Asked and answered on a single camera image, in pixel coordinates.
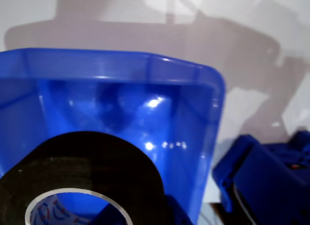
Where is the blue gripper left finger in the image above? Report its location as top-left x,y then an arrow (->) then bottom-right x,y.
91,202 -> 122,225

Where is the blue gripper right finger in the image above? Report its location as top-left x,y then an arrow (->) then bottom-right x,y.
164,195 -> 195,225

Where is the blue plastic bin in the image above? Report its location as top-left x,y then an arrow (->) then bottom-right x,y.
0,47 -> 227,225

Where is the black tape roll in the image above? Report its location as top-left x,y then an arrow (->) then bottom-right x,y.
0,131 -> 168,225

